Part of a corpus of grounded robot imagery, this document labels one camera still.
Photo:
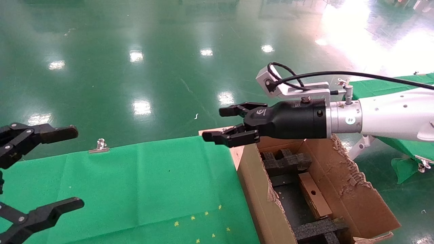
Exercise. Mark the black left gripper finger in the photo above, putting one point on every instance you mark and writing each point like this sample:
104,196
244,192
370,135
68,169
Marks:
44,217
51,134

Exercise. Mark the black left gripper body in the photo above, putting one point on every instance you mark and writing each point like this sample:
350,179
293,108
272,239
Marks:
1,183

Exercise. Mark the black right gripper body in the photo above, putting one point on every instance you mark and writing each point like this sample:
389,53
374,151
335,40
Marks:
291,120

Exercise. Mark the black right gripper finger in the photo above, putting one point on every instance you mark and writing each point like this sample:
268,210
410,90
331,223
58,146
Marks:
234,137
237,109

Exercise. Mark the small brown cardboard box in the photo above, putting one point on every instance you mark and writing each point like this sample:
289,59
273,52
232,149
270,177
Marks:
313,200

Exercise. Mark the large open brown carton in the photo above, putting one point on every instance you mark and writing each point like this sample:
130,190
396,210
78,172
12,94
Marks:
257,189

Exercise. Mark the black foam insert block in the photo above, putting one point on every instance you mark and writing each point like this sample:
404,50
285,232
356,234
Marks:
284,162
315,228

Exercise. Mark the black foam bottom sheet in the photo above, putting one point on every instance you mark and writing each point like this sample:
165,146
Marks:
291,203

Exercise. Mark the green cloth with yellow stars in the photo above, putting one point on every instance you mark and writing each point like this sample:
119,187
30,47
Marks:
403,167
135,189

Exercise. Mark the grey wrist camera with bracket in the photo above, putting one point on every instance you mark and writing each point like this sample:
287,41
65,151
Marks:
305,89

